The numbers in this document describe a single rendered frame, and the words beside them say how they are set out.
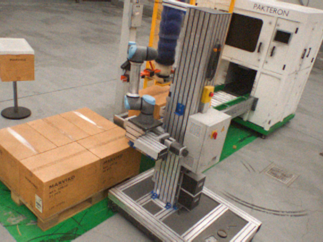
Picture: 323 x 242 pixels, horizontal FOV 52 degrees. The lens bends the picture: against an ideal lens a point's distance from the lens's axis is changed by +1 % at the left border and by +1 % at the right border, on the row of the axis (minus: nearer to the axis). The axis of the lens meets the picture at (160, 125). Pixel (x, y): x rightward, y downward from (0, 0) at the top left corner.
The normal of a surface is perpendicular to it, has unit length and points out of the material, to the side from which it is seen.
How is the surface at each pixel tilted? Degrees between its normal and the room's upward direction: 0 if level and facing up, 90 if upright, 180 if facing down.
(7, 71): 90
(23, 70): 90
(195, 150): 90
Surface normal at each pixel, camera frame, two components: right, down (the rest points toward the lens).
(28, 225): 0.15, -0.88
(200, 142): -0.66, 0.25
